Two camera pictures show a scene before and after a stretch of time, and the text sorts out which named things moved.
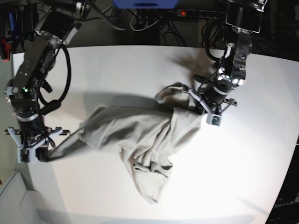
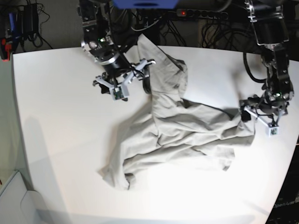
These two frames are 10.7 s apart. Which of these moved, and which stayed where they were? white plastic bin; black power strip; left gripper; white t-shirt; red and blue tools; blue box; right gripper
Moved: white t-shirt; left gripper; right gripper
Stayed: red and blue tools; blue box; white plastic bin; black power strip
